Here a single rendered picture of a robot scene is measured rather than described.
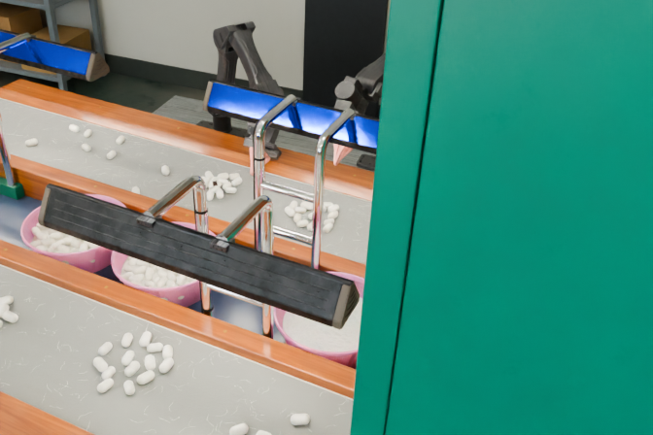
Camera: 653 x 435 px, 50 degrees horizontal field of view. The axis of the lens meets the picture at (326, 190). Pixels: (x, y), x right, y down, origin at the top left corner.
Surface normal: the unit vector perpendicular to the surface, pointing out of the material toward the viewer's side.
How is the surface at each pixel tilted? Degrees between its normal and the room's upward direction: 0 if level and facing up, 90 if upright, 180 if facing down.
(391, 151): 90
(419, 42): 90
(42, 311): 0
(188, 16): 90
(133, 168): 0
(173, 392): 0
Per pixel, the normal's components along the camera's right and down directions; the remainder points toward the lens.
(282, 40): -0.33, 0.50
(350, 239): 0.04, -0.84
